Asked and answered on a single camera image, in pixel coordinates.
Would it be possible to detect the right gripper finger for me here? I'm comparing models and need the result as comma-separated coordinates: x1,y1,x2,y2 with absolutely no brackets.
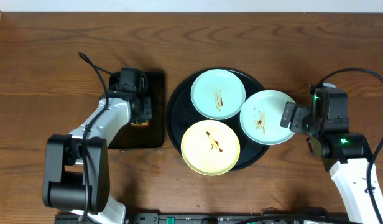
290,106,310,134
280,102,296,128

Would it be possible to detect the yellow green scrub sponge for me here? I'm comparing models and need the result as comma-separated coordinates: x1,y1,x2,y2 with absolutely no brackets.
131,121,149,127

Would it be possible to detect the light blue plate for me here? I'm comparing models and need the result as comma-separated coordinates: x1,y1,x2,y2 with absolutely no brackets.
190,69,246,120
240,90,294,146

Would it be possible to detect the pale yellow plate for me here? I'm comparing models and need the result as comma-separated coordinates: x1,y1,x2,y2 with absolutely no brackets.
181,120,241,176

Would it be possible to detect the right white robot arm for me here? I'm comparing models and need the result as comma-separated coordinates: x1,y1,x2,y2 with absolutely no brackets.
280,87,383,223

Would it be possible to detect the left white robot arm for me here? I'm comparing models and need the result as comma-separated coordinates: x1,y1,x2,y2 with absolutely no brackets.
42,82,148,223

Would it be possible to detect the rectangular black tray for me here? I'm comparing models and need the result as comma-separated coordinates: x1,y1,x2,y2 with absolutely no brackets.
108,70,165,149

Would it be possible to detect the round black tray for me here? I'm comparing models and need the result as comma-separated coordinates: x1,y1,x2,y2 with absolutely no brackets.
165,68,269,171

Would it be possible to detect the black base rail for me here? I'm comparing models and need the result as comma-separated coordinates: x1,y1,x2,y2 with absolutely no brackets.
53,212,366,224

